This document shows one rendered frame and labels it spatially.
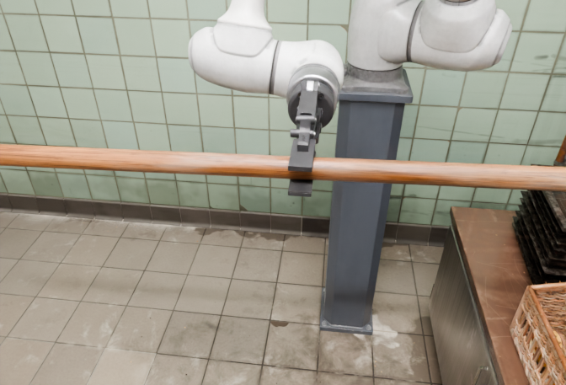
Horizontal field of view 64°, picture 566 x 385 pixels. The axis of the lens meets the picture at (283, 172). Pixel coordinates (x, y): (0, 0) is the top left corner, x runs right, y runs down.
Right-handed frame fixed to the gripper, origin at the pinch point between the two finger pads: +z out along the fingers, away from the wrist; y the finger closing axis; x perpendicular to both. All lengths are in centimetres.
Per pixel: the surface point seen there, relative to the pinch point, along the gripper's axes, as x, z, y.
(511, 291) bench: -53, -39, 60
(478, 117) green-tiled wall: -62, -123, 51
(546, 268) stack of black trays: -59, -38, 51
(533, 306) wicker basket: -49, -21, 46
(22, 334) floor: 110, -50, 118
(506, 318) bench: -50, -30, 60
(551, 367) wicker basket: -50, -9, 50
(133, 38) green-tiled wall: 77, -123, 24
